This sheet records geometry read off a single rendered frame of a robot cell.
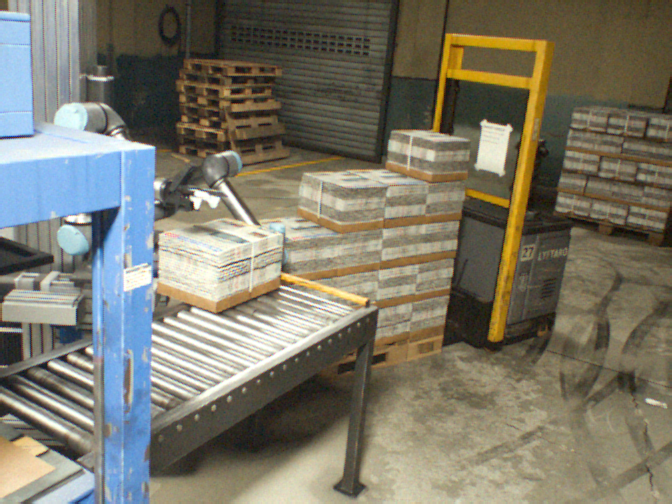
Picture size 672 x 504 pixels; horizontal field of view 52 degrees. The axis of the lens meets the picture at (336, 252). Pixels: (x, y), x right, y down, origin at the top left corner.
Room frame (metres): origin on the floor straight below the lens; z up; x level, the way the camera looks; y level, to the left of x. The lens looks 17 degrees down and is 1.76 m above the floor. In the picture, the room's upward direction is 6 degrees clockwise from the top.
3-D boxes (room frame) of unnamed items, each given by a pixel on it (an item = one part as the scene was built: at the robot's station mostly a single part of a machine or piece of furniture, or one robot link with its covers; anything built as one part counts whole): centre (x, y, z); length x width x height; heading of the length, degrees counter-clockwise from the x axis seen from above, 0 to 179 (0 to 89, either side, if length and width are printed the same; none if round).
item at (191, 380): (1.86, 0.49, 0.77); 0.47 x 0.05 x 0.05; 59
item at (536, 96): (3.96, -1.01, 0.97); 0.09 x 0.09 x 1.75; 39
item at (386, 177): (3.76, -0.23, 1.06); 0.37 x 0.28 x 0.01; 38
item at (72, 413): (1.58, 0.66, 0.77); 0.47 x 0.05 x 0.05; 59
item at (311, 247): (3.49, 0.10, 0.42); 1.17 x 0.39 x 0.83; 129
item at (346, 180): (3.57, -0.01, 1.06); 0.37 x 0.29 x 0.01; 40
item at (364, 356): (2.46, -0.15, 0.34); 0.06 x 0.06 x 0.68; 59
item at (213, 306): (2.38, 0.48, 0.83); 0.29 x 0.16 x 0.04; 59
